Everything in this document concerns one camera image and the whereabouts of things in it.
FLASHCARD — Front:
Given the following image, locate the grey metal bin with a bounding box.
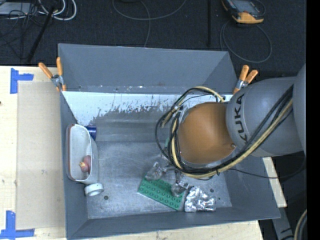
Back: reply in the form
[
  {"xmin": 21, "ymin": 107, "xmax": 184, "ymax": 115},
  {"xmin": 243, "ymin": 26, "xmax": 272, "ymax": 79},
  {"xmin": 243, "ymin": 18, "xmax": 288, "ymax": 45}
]
[{"xmin": 57, "ymin": 43, "xmax": 281, "ymax": 240}]

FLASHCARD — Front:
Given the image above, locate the crumpled silver foil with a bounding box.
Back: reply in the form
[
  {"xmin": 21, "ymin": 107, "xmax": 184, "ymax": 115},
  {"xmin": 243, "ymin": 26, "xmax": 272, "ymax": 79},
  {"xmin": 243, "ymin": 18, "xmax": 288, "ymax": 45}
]
[{"xmin": 184, "ymin": 186, "xmax": 217, "ymax": 213}]

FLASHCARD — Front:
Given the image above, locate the green studded flat plate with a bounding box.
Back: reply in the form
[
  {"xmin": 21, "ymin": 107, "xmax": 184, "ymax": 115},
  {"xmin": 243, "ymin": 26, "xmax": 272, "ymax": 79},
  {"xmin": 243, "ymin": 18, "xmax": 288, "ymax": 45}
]
[{"xmin": 137, "ymin": 177, "xmax": 187, "ymax": 212}]

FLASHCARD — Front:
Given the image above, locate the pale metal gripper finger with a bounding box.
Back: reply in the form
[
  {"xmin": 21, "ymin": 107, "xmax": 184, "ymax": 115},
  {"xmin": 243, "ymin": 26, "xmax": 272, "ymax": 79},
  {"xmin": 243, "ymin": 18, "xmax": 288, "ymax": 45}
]
[
  {"xmin": 145, "ymin": 161, "xmax": 166, "ymax": 181},
  {"xmin": 170, "ymin": 169, "xmax": 190, "ymax": 196}
]

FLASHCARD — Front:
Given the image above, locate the blue cylinder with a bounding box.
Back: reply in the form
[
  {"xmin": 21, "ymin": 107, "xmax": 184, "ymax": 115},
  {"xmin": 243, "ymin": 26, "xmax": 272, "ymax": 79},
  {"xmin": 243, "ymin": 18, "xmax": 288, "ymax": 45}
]
[{"xmin": 84, "ymin": 124, "xmax": 98, "ymax": 141}]

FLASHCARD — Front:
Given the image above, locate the white ring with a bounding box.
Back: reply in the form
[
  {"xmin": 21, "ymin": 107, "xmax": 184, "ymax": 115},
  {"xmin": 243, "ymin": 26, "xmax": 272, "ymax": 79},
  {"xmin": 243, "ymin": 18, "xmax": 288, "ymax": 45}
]
[{"xmin": 83, "ymin": 182, "xmax": 105, "ymax": 198}]

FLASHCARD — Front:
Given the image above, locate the pale wood flat board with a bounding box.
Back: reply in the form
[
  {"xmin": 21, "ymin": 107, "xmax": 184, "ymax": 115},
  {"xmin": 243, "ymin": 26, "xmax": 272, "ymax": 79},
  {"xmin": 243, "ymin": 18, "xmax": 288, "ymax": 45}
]
[{"xmin": 15, "ymin": 80, "xmax": 66, "ymax": 230}]

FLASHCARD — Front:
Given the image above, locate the red toy fruit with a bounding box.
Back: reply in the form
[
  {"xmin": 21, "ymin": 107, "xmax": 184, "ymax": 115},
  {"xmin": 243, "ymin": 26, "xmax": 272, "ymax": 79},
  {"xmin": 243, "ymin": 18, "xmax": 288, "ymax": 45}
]
[{"xmin": 78, "ymin": 154, "xmax": 92, "ymax": 174}]

